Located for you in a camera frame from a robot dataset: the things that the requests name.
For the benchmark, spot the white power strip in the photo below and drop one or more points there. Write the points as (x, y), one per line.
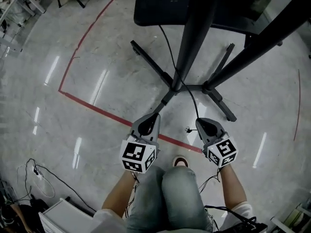
(38, 172)

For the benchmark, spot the black equipment pile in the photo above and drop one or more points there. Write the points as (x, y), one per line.
(17, 215)

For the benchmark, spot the white cabinet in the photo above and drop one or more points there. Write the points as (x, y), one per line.
(63, 215)

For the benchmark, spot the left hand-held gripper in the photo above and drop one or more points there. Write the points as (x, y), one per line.
(138, 152)

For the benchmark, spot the white metal frame table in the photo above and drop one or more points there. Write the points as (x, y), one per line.
(14, 16)

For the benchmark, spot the white and green shelf items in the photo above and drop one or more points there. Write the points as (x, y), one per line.
(294, 218)

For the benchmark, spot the black screen stand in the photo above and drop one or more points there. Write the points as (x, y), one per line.
(192, 33)

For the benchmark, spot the person's right forearm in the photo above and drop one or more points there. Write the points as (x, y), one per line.
(232, 186)

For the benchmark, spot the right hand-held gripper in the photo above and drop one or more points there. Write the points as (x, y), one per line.
(222, 149)

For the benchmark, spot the person's white shirt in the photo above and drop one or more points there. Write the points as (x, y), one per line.
(109, 221)

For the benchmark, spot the person's shoe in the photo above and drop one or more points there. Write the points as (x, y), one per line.
(180, 160)

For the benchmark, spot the person's legs in light jeans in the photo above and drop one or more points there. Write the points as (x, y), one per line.
(170, 198)

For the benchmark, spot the person's left forearm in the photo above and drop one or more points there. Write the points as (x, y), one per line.
(121, 190)

